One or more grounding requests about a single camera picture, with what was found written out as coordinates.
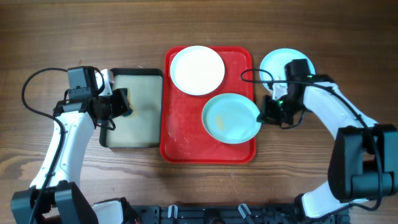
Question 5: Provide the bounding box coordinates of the light blue plate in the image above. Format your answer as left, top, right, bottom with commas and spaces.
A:
201, 93, 261, 144
259, 48, 316, 94

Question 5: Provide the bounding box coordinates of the white round plate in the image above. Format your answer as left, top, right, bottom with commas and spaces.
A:
170, 45, 226, 96

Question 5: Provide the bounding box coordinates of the green and yellow sponge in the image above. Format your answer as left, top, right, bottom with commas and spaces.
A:
123, 105, 134, 117

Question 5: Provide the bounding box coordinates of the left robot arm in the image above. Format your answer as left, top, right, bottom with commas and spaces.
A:
11, 66, 137, 223

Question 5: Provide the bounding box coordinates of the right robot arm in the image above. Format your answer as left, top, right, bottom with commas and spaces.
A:
257, 58, 397, 222

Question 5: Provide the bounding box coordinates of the black tray with soapy water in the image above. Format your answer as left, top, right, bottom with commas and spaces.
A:
99, 68, 164, 148

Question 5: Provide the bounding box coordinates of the red plastic tray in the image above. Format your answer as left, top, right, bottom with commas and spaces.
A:
160, 46, 256, 164

